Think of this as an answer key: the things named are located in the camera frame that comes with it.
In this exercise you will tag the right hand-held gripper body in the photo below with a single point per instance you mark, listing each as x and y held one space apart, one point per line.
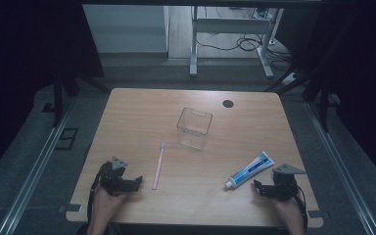
284 186

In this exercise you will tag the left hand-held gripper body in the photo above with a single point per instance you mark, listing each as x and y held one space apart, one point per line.
112 181

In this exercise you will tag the blue and white toothpaste tube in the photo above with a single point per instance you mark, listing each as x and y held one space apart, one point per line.
251 169

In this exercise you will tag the pink toothbrush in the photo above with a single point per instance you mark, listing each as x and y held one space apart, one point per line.
158 168

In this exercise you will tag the clear plastic container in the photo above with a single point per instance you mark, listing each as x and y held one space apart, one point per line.
194 129

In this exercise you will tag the person's left hand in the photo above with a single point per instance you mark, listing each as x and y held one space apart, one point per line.
104 205

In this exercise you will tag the person's right hand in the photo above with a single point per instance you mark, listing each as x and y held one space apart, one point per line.
292 212

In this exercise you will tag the black round table grommet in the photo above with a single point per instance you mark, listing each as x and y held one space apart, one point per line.
228 103

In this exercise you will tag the black metal stand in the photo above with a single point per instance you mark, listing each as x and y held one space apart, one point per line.
58 98
323 101

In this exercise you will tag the white power strip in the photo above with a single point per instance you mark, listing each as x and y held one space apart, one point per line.
291 79

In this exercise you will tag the dark curtain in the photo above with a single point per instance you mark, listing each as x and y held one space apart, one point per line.
362 81
19 65

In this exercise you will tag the white panel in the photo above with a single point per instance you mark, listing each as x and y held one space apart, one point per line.
125 29

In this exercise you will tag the aluminium floor rail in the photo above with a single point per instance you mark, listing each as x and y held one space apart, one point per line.
29 182
341 169

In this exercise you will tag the white metal desk frame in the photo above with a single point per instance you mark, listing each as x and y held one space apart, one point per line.
230 25

